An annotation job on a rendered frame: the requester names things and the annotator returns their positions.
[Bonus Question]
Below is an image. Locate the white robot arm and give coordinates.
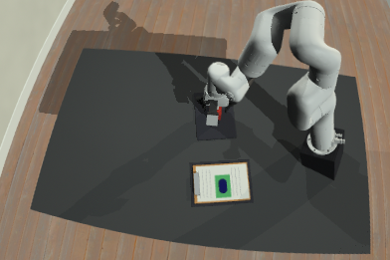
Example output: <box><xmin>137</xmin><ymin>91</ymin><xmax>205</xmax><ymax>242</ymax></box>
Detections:
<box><xmin>207</xmin><ymin>0</ymin><xmax>345</xmax><ymax>155</ymax></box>

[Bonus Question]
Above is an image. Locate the red self-inking stamp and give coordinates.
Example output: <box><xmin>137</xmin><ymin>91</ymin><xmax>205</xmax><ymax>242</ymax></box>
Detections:
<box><xmin>217</xmin><ymin>107</ymin><xmax>222</xmax><ymax>123</ymax></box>

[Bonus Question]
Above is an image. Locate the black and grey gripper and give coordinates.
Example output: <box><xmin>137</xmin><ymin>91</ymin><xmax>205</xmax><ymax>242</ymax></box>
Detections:
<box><xmin>195</xmin><ymin>85</ymin><xmax>236</xmax><ymax>113</ymax></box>

